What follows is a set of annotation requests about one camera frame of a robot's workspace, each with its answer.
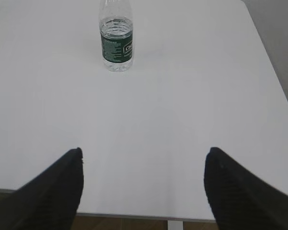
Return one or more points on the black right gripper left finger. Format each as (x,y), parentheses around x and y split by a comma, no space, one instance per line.
(49,201)

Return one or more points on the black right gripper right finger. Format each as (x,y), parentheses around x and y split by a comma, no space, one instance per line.
(240,200)

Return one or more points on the clear green-label water bottle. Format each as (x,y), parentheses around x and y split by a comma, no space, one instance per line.
(116,31)

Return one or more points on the white table leg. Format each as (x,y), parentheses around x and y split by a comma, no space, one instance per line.
(174,225)

